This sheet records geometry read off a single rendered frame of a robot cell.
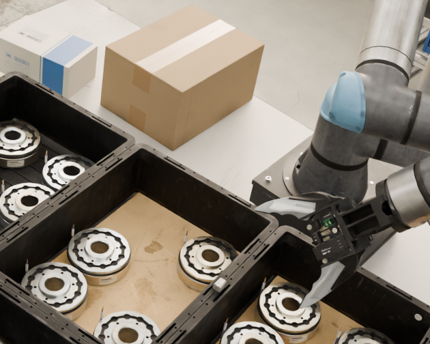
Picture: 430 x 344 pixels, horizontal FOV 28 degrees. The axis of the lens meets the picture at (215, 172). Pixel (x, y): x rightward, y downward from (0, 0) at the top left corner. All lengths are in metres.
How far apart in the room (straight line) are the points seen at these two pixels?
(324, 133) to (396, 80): 0.46
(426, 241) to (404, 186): 0.76
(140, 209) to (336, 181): 0.38
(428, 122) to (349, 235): 0.18
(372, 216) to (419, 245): 0.75
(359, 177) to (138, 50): 0.57
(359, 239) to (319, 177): 0.53
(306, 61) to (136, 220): 2.20
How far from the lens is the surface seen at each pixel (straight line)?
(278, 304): 1.38
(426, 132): 1.14
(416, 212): 1.09
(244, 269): 1.33
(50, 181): 1.52
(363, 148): 1.59
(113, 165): 1.48
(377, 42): 1.19
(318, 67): 3.60
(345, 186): 1.65
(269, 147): 1.94
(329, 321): 1.43
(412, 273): 1.76
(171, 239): 1.49
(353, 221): 1.12
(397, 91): 1.15
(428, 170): 1.08
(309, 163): 1.66
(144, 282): 1.41
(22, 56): 2.00
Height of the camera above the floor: 1.88
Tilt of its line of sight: 40 degrees down
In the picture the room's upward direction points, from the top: 12 degrees clockwise
